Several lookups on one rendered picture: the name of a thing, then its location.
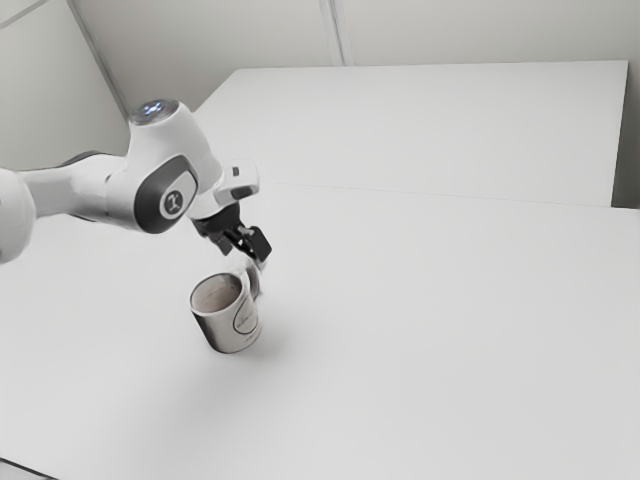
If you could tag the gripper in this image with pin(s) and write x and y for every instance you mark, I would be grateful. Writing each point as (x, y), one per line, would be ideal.
(218, 223)

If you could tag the white mug with oval print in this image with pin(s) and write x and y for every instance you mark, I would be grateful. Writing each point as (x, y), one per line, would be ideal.
(227, 312)

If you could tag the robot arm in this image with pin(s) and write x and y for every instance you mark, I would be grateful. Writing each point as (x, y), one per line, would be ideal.
(160, 150)

